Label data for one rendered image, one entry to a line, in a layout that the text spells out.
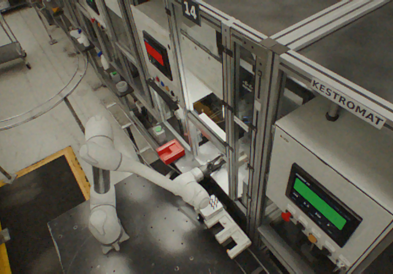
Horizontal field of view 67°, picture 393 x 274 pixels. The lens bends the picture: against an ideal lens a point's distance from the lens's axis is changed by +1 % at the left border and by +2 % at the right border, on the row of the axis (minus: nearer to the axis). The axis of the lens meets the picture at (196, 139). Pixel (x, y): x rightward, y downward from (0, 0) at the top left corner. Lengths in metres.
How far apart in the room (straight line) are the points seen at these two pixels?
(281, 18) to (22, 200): 3.08
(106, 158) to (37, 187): 2.16
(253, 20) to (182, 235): 1.40
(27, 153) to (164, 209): 2.29
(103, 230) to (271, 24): 1.45
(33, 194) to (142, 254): 1.82
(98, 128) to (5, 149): 2.76
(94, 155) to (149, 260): 0.84
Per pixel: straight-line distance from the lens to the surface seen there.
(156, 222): 2.08
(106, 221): 1.89
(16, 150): 4.12
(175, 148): 2.04
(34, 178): 3.67
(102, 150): 1.46
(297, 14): 1.12
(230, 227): 1.78
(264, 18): 1.09
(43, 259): 3.10
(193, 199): 1.63
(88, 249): 2.15
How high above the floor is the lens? 2.51
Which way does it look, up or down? 49 degrees down
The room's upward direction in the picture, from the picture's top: 9 degrees counter-clockwise
